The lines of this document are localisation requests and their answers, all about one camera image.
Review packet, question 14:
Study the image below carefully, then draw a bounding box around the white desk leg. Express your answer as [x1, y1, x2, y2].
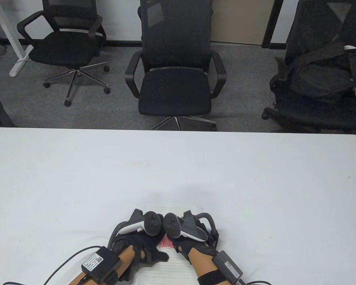
[0, 0, 35, 77]

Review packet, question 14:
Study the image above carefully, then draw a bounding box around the black chair with chrome base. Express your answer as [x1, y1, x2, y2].
[17, 0, 111, 107]

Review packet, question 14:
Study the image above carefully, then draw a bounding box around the black wrist strap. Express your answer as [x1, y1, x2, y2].
[197, 270, 231, 285]
[104, 267, 120, 285]

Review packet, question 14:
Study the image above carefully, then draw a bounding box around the person's right hand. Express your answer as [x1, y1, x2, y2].
[171, 221, 219, 266]

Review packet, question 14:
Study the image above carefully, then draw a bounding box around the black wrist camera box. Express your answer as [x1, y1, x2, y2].
[212, 250, 244, 283]
[81, 246, 121, 284]

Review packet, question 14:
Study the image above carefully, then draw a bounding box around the person's right forearm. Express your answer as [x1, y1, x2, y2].
[187, 249, 226, 285]

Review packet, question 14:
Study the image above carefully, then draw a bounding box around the beige door panel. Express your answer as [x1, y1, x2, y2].
[211, 0, 276, 46]

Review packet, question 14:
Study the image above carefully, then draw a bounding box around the person's left hand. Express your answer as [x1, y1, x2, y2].
[112, 212, 169, 275]

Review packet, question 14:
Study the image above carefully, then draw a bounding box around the black chair holding bag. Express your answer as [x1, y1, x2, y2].
[262, 0, 356, 133]

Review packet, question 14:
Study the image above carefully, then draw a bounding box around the black high-back mesh chair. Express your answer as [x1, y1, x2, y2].
[125, 0, 227, 132]

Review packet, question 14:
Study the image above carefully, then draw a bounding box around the black bag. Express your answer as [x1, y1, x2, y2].
[277, 40, 356, 104]

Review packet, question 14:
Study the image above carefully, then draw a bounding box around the grey white handheld controller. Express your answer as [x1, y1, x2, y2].
[163, 210, 217, 242]
[107, 209, 162, 248]

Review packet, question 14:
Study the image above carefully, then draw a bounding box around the white lined paper sheet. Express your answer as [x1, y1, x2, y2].
[136, 204, 196, 285]

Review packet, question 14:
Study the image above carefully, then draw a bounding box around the black door frame post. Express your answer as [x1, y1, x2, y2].
[261, 0, 287, 50]

